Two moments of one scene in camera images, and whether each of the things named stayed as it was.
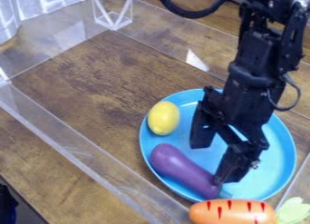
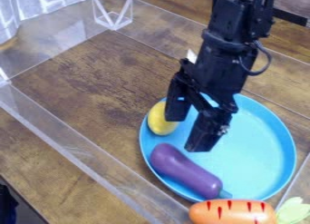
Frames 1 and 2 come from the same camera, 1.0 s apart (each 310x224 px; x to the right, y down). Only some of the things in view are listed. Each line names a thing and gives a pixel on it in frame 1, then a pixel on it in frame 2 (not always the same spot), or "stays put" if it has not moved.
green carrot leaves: (292, 210) stays put
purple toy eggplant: (173, 167) stays put
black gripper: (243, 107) → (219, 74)
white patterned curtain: (18, 4) stays put
